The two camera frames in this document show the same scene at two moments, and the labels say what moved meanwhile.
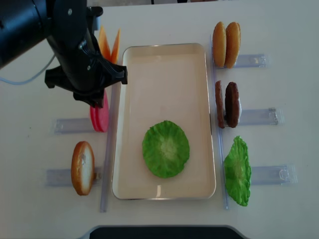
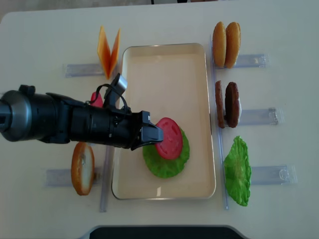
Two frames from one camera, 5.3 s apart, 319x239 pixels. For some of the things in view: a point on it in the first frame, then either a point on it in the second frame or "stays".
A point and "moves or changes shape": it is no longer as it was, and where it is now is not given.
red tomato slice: x=102 y=115 moves or changes shape
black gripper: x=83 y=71 to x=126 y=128
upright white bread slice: x=82 y=168 stays
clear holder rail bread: x=62 y=177 stays
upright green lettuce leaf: x=237 y=170 stays
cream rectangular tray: x=167 y=82 stays
